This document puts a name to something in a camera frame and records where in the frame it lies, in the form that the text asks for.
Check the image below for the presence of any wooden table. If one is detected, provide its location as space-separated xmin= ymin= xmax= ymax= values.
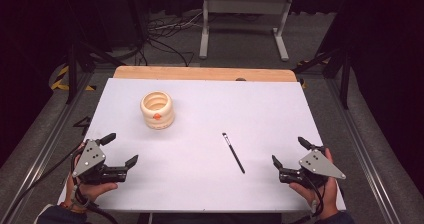
xmin=113 ymin=65 xmax=298 ymax=83

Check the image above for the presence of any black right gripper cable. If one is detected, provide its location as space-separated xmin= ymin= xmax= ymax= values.
xmin=305 ymin=174 xmax=327 ymax=218

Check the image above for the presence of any person's left hand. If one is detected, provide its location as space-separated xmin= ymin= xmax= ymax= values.
xmin=63 ymin=143 xmax=119 ymax=214

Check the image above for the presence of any bundle of floor cables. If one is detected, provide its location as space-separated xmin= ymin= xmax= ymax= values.
xmin=141 ymin=9 xmax=205 ymax=68

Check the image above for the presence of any metal floor rail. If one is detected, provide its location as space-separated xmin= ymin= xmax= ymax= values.
xmin=0 ymin=71 xmax=96 ymax=224
xmin=324 ymin=77 xmax=406 ymax=224

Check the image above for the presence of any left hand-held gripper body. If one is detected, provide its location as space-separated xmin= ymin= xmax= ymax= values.
xmin=72 ymin=139 xmax=129 ymax=186

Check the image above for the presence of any cream ribbed ceramic cup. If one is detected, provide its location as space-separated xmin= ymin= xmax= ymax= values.
xmin=139 ymin=90 xmax=176 ymax=131

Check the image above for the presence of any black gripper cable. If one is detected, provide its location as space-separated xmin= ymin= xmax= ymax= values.
xmin=305 ymin=174 xmax=327 ymax=218
xmin=0 ymin=143 xmax=119 ymax=224

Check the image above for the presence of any thin black brush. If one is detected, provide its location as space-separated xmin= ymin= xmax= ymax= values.
xmin=221 ymin=132 xmax=246 ymax=175

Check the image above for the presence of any yellow black hazard tape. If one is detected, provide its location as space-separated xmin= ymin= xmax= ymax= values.
xmin=49 ymin=65 xmax=98 ymax=92

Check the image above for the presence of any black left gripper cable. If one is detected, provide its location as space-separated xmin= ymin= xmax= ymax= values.
xmin=0 ymin=143 xmax=119 ymax=224

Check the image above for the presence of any person's right hand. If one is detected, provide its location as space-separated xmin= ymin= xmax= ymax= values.
xmin=288 ymin=147 xmax=340 ymax=220

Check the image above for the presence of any black tripod stand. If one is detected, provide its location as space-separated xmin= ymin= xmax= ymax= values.
xmin=292 ymin=47 xmax=352 ymax=111
xmin=64 ymin=38 xmax=127 ymax=106

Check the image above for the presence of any white metal stand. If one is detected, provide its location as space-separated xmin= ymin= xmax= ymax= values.
xmin=198 ymin=0 xmax=295 ymax=62

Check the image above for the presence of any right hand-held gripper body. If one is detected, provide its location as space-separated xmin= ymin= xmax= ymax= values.
xmin=279 ymin=149 xmax=347 ymax=189

